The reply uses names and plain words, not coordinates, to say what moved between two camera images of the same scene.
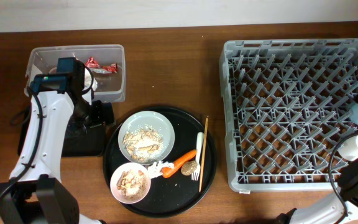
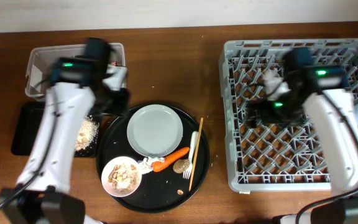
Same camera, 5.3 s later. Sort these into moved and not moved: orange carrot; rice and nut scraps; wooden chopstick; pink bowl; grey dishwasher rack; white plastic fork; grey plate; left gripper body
Moved: pink bowl; rice and nut scraps; white plastic fork; orange carrot; grey plate; wooden chopstick; left gripper body
Not moved: grey dishwasher rack
